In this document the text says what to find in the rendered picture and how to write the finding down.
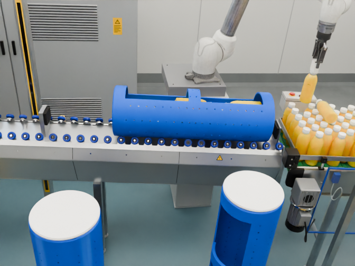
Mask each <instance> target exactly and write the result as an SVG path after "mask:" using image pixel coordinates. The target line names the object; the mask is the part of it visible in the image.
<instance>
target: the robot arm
mask: <svg viewBox="0 0 355 266"><path fill-rule="evenodd" d="M318 1H320V2H321V3H322V5H321V9H320V19H319V23H318V25H317V30H318V32H317V35H316V38H317V39H315V44H314V49H313V53H312V57H313V60H312V63H311V67H310V69H313V72H312V73H313V74H317V73H318V71H319V67H320V64H321V63H323V60H324V57H325V54H326V51H327V49H328V47H326V42H327V41H328V40H330V38H331V35H332V33H333V32H334V29H335V26H336V24H337V20H338V18H339V17H340V16H341V15H342V14H344V13H345V12H347V11H348V9H349V8H350V6H351V0H318ZM248 2H249V0H232V2H231V5H230V7H229V10H228V13H227V15H226V18H225V20H224V23H223V25H222V27H221V29H219V30H217V31H216V32H215V34H214V36H213V38H210V37H203V38H201V39H199V40H198V42H197V44H196V45H195V48H194V53H193V62H192V71H190V72H187V73H186V75H185V78H186V79H192V80H193V81H194V84H202V83H212V82H219V81H220V80H219V79H218V78H217V77H216V76H215V75H214V72H215V68H216V66H217V65H218V64H219V63H220V62H222V61H224V60H226V59H227V58H229V57H231V56H232V54H233V53H234V51H235V48H236V36H235V32H236V30H237V27H238V25H239V23H240V20H241V18H242V16H243V14H244V11H245V9H246V7H247V4H248Z"/></svg>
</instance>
